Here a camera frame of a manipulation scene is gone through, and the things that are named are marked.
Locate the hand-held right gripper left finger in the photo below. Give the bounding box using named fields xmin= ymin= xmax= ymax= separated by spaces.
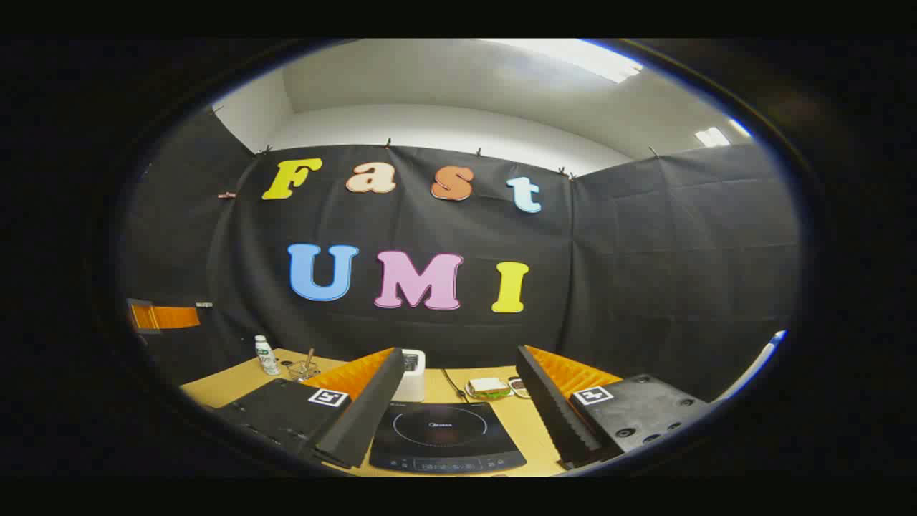
xmin=213 ymin=347 xmax=406 ymax=471

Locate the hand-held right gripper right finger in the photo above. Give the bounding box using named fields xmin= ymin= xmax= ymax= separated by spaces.
xmin=516 ymin=345 xmax=711 ymax=471

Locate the black induction cooktop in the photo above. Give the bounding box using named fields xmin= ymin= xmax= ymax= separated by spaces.
xmin=369 ymin=400 xmax=527 ymax=475

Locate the white toaster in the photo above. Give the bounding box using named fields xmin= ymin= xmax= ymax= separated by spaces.
xmin=393 ymin=349 xmax=426 ymax=402

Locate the white green-label bottle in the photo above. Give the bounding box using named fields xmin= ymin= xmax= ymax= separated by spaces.
xmin=254 ymin=335 xmax=282 ymax=376

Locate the black power cable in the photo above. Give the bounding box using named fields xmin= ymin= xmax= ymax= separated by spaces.
xmin=440 ymin=368 xmax=468 ymax=402

